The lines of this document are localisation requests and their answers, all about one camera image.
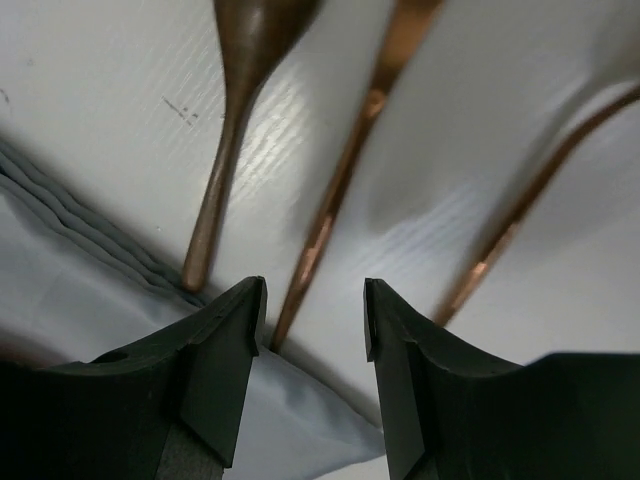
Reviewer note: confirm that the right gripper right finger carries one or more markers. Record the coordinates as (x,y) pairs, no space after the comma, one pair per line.
(452,411)

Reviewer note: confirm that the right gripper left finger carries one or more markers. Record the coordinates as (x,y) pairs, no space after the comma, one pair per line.
(167,406)

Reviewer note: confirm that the grey cloth placemat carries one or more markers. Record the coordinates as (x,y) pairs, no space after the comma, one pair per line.
(73,286)

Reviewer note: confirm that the copper spoon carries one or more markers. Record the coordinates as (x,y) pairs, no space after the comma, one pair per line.
(254,38)

